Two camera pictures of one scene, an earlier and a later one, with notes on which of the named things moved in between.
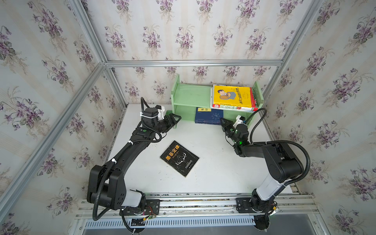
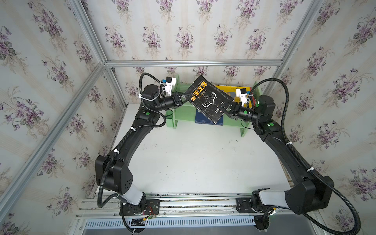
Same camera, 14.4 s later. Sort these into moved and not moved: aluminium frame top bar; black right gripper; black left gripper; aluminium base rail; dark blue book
Moved: black right gripper; black left gripper
Not moved: dark blue book; aluminium base rail; aluminium frame top bar
